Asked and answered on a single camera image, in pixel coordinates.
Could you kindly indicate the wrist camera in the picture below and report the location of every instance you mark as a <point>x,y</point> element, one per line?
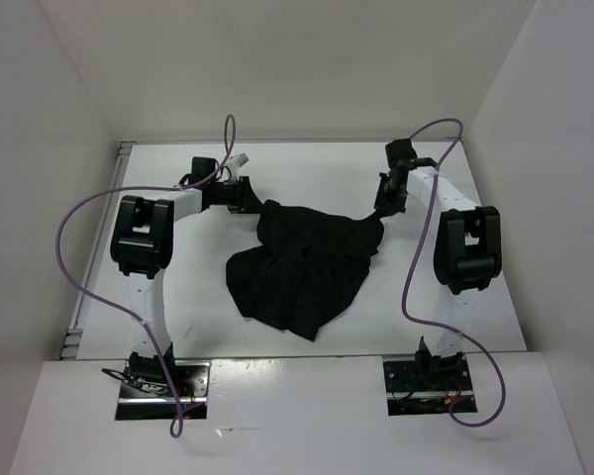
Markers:
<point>203,170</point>
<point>401,154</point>

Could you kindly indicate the black pleated skirt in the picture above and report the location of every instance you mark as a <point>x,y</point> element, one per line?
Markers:
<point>307,269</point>

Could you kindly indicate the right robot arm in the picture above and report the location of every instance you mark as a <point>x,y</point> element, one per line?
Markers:
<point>467,251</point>

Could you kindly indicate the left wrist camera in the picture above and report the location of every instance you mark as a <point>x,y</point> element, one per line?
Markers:
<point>203,170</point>

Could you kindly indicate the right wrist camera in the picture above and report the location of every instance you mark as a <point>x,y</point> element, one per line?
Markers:
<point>401,154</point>

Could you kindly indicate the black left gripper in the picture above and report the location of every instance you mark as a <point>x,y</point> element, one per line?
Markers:
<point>246,200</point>

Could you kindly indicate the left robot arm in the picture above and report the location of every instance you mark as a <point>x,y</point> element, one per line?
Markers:
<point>142,247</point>

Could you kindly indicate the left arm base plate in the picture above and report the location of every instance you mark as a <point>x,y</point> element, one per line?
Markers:
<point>150,399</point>

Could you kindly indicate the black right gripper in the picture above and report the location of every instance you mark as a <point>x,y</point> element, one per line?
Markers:
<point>383,206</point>

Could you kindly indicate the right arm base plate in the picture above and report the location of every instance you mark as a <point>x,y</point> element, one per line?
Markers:
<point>411,390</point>

